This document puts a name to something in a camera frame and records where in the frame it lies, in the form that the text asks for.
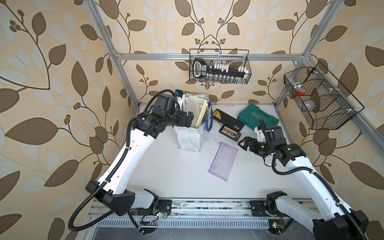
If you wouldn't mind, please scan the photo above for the green plastic tool case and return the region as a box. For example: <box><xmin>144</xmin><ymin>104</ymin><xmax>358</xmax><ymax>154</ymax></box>
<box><xmin>237</xmin><ymin>104</ymin><xmax>279</xmax><ymax>130</ymax></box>

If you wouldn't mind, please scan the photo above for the back wire basket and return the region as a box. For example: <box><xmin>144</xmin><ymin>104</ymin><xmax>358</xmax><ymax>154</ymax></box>
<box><xmin>189</xmin><ymin>48</ymin><xmax>252</xmax><ymax>85</ymax></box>

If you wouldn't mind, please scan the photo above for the right wire basket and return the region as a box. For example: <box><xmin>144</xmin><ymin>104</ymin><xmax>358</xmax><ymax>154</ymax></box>
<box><xmin>284</xmin><ymin>62</ymin><xmax>365</xmax><ymax>130</ymax></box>

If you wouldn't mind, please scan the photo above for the wire basket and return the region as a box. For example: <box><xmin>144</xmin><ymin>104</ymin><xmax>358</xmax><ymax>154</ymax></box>
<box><xmin>284</xmin><ymin>62</ymin><xmax>365</xmax><ymax>130</ymax></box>
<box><xmin>189</xmin><ymin>48</ymin><xmax>252</xmax><ymax>85</ymax></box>

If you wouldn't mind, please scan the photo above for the white canvas tote bag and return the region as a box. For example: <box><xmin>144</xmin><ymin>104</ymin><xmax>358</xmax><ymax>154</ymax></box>
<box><xmin>174</xmin><ymin>92</ymin><xmax>213</xmax><ymax>152</ymax></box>

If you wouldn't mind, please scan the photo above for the red object in basket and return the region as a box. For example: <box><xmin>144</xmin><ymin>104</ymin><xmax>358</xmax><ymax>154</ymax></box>
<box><xmin>293</xmin><ymin>83</ymin><xmax>307</xmax><ymax>96</ymax></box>

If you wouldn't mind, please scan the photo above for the black socket tool set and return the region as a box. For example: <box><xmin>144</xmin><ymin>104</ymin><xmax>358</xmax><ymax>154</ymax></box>
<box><xmin>191</xmin><ymin>59</ymin><xmax>252</xmax><ymax>79</ymax></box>

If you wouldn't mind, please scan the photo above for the black yellow tool case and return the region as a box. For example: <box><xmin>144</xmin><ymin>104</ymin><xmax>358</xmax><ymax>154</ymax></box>
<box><xmin>213</xmin><ymin>109</ymin><xmax>245</xmax><ymax>132</ymax></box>

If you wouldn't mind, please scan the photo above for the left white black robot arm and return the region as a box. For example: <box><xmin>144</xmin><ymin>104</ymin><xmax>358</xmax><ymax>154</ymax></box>
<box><xmin>68</xmin><ymin>90</ymin><xmax>194</xmax><ymax>234</ymax></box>

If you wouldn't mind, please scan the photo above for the purple pouch cream edge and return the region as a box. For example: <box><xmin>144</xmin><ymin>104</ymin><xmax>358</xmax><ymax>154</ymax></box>
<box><xmin>209</xmin><ymin>143</ymin><xmax>238</xmax><ymax>182</ymax></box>

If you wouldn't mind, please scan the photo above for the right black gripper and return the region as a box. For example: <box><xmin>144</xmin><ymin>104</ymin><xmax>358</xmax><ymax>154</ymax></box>
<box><xmin>238</xmin><ymin>136</ymin><xmax>274</xmax><ymax>157</ymax></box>

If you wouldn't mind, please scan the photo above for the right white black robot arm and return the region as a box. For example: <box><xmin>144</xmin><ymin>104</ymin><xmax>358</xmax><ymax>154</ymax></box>
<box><xmin>238</xmin><ymin>120</ymin><xmax>369</xmax><ymax>240</ymax></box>

